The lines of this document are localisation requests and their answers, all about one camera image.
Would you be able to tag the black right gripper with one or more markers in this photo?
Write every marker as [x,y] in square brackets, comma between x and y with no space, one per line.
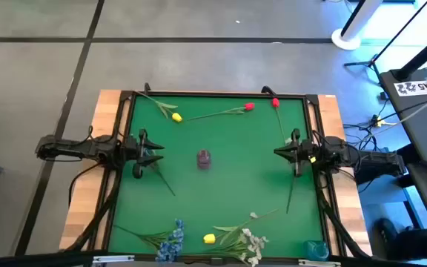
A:
[304,154]

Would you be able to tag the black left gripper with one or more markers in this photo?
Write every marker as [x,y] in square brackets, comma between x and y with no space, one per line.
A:
[139,148]

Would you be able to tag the blue artificial flower bunch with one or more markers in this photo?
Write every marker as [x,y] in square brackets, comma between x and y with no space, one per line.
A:
[163,181]
[171,241]

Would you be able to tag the yellow artificial tulip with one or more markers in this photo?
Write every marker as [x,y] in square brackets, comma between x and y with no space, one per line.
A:
[176,117]
[209,239]

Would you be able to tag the red artificial tulip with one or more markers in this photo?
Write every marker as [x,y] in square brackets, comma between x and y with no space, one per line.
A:
[249,106]
[275,102]

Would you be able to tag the teal textured glass vase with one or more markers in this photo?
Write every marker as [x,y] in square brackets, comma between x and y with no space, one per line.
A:
[316,250]

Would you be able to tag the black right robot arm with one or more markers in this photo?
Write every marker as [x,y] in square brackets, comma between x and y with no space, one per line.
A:
[369,163]

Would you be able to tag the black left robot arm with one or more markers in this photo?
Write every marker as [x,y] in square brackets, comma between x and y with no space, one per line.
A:
[72,148]

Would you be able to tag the purple ribbed glass vase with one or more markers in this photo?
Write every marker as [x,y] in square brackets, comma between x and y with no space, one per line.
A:
[204,159]

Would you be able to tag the green table mat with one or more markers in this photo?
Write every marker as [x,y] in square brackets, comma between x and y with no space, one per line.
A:
[243,193]

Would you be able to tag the yellow plug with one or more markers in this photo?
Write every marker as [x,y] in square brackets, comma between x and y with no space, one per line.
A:
[379,121]

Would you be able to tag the black tripod stand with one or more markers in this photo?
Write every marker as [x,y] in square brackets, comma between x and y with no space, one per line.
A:
[361,63]

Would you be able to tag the white pole with round base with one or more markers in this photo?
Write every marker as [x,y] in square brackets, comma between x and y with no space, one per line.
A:
[347,41]

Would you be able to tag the white printed paper label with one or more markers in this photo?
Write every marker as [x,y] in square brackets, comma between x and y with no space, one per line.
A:
[410,88]

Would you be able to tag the black office chair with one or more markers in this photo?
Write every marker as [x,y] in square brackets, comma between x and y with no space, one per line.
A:
[413,241]

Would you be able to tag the black slanted desk leg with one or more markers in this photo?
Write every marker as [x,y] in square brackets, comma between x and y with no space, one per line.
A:
[424,53]

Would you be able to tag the black table frame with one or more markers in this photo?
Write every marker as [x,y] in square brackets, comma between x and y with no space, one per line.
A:
[217,93]

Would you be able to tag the silver metal bracket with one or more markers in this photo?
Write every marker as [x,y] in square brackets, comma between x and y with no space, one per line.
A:
[317,263]
[113,259]

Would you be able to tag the small black camera box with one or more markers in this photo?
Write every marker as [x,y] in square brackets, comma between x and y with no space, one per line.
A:
[216,261]

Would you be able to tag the black camera mount beam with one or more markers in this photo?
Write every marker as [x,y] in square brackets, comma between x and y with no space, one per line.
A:
[50,256]

